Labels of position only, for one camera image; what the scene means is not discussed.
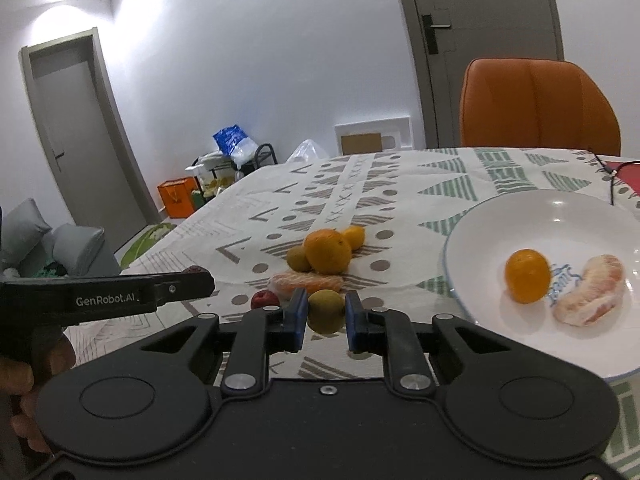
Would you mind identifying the orange citrus segments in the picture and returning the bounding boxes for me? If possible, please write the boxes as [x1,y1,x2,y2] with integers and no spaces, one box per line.
[267,270,346,295]

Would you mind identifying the black cable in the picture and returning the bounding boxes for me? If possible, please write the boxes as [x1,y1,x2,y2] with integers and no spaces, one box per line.
[587,147,640,206]

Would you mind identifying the grey sofa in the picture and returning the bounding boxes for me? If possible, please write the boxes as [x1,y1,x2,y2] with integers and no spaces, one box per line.
[0,197,121,279]

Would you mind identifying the peeled pale citrus segment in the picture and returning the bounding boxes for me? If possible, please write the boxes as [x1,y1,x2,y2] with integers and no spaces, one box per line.
[552,254,627,328]

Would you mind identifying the small orange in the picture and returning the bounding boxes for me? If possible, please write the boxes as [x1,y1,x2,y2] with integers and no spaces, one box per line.
[504,248,552,305]
[341,225,366,251]

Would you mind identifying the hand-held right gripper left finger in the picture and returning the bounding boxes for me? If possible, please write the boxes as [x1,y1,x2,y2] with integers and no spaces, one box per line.
[140,287,311,397]

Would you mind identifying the red table mat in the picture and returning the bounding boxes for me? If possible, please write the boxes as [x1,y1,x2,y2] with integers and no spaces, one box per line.
[612,159,640,199]

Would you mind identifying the orange leather chair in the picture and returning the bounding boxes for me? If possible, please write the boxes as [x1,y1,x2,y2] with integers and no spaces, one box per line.
[459,58,622,156]

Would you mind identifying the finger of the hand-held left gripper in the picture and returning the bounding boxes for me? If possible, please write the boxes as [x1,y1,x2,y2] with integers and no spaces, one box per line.
[152,271,216,307]

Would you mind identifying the white plastic bag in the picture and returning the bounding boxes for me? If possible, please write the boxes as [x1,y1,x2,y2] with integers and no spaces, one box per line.
[285,138,330,164]

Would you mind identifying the green floor mat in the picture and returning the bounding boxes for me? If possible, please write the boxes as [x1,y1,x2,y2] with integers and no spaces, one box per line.
[119,222,179,266]

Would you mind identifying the white foam packaging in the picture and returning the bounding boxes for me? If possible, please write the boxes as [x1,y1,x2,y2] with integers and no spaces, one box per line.
[333,117,414,157]

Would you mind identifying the person's left hand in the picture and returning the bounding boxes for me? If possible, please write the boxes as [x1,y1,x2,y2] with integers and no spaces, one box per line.
[0,334,77,455]

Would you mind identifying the white plate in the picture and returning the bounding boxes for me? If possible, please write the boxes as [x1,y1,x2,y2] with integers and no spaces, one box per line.
[442,190,640,381]

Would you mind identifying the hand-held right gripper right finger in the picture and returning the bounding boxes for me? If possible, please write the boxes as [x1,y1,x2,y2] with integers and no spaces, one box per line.
[345,290,506,396]

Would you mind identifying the large orange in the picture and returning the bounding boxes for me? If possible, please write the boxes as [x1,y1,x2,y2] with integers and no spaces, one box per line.
[303,228,354,276]

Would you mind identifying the patterned white tablecloth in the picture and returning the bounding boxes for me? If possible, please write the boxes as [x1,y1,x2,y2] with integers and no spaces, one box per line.
[65,147,640,480]

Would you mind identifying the black door lock handle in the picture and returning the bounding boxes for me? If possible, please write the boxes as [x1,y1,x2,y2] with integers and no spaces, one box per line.
[421,13,452,55]

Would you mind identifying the black metal rack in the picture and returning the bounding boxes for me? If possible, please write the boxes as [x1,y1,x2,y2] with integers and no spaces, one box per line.
[192,143,279,197]

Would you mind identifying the small yellow fruit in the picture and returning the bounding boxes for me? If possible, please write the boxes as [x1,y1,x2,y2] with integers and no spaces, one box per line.
[307,289,347,335]

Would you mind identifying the green round fruit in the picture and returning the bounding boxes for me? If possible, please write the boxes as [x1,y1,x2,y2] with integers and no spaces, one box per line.
[286,245,314,272]

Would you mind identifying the brown cardboard sheet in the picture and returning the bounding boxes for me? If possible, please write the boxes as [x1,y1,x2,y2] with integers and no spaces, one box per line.
[340,132,384,155]

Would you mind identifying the grey door with lock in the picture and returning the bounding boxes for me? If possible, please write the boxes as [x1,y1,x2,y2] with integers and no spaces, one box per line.
[391,0,566,150]

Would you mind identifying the orange box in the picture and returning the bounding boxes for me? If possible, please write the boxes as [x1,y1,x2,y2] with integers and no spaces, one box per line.
[157,177,200,220]

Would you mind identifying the blue and white bag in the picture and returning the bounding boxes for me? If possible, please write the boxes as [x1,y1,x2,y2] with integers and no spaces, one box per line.
[212,123,259,169]

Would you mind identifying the plain grey door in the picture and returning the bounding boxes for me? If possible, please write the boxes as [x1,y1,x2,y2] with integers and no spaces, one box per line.
[20,28,161,234]

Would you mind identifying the red round fruit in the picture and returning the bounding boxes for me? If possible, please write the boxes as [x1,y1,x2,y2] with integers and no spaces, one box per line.
[250,289,282,311]

